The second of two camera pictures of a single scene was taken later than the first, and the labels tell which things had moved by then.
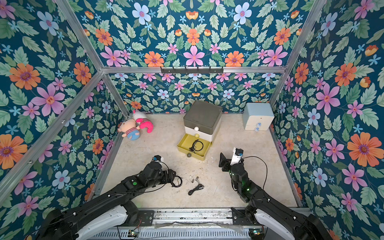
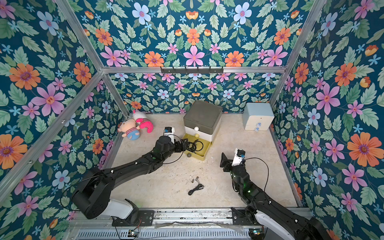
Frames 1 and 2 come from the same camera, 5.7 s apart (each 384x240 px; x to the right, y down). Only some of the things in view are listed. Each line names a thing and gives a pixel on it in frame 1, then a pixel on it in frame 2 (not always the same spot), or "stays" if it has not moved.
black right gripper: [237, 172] stays
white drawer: [206, 136] stays
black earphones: [192, 148] stays
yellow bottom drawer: [192, 146] stays
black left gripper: [165, 180] → [178, 149]
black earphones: [172, 184] → [190, 146]
